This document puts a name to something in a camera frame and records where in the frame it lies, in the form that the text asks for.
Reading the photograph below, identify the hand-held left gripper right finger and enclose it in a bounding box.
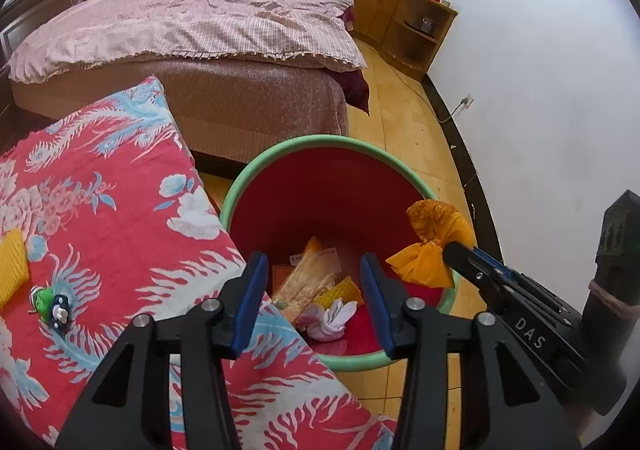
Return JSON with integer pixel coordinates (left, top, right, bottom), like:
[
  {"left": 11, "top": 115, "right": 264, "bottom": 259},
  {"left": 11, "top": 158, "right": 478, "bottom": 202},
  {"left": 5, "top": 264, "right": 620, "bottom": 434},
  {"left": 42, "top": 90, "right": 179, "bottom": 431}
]
[{"left": 360, "top": 251, "right": 583, "bottom": 450}]

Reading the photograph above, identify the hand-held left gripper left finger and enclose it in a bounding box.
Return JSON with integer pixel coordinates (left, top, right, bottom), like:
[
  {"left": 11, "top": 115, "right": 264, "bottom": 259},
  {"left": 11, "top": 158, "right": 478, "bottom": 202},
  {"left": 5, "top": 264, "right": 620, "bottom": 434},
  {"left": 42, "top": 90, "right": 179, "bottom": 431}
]
[{"left": 54, "top": 251, "right": 271, "bottom": 450}]

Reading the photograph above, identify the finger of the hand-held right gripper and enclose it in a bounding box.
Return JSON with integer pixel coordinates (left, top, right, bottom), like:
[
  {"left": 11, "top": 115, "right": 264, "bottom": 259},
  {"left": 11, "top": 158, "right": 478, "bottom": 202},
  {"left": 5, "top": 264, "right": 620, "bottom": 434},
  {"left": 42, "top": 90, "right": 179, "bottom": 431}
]
[
  {"left": 442, "top": 241, "right": 522, "bottom": 317},
  {"left": 464, "top": 245, "right": 567, "bottom": 303}
]

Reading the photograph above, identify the yellow foam net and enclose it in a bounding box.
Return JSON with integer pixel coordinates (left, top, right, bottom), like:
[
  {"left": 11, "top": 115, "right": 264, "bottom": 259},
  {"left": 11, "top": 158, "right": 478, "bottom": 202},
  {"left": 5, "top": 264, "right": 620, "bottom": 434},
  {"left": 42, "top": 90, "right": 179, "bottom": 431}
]
[
  {"left": 315, "top": 279, "right": 364, "bottom": 312},
  {"left": 0, "top": 229, "right": 32, "bottom": 308}
]

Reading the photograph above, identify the clear plastic bag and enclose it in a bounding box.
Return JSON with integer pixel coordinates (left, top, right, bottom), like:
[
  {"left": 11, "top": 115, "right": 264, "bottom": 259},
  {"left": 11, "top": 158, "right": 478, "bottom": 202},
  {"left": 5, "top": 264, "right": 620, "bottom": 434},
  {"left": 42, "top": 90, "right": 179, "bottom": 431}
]
[{"left": 272, "top": 236, "right": 347, "bottom": 327}]

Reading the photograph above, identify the orange wrapper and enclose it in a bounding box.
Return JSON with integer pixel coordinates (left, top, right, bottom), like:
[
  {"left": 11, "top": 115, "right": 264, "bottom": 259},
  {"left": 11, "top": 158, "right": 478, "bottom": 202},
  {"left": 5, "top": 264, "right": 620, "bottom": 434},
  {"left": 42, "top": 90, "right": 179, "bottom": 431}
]
[{"left": 386, "top": 199, "right": 476, "bottom": 288}]

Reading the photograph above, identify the red bucket with green rim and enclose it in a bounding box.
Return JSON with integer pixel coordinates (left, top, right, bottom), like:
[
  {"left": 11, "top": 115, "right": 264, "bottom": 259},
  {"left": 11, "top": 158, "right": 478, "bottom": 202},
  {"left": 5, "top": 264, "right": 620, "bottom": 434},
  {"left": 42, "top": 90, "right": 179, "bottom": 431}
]
[{"left": 220, "top": 134, "right": 461, "bottom": 372}]

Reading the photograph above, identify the red printed blanket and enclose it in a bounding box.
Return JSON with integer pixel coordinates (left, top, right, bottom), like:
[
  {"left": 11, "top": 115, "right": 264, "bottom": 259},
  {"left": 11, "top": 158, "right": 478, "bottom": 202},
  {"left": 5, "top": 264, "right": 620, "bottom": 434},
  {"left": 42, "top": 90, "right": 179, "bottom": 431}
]
[{"left": 0, "top": 74, "right": 401, "bottom": 450}]

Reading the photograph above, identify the green toy figure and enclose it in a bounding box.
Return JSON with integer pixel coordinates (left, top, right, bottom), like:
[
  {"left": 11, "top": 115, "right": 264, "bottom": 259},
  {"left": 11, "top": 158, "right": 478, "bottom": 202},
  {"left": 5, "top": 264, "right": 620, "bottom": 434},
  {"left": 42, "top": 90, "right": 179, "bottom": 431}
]
[{"left": 28, "top": 285, "right": 73, "bottom": 330}]

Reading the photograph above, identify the brown bed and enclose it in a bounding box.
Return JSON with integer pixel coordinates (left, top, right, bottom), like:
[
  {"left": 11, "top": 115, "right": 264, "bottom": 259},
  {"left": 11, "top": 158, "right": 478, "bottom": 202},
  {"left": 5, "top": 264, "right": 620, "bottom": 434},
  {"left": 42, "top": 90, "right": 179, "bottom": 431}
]
[{"left": 10, "top": 58, "right": 351, "bottom": 166}]

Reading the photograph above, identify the maroon bed sheet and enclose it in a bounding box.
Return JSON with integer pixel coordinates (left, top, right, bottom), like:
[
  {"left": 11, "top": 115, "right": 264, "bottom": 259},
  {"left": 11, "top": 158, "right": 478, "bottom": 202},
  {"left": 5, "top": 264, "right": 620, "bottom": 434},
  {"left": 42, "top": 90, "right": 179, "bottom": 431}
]
[{"left": 334, "top": 5, "right": 372, "bottom": 117}]

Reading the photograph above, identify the pink quilt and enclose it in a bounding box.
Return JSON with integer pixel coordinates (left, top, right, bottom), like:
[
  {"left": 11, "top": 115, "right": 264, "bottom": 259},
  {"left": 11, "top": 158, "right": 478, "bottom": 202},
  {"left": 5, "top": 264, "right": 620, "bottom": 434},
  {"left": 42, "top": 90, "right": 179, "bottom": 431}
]
[{"left": 7, "top": 0, "right": 368, "bottom": 84}]

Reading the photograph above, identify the long wooden cabinet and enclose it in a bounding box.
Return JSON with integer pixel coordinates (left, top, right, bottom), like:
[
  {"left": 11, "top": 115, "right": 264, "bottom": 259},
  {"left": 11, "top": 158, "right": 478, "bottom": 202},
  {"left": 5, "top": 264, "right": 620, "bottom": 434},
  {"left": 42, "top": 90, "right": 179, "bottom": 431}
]
[{"left": 175, "top": 0, "right": 459, "bottom": 81}]

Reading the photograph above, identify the grey power cable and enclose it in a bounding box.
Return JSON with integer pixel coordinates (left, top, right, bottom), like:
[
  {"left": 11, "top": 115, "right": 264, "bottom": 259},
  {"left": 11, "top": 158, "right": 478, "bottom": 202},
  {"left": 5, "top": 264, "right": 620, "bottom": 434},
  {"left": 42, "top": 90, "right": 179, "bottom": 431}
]
[{"left": 434, "top": 100, "right": 468, "bottom": 124}]

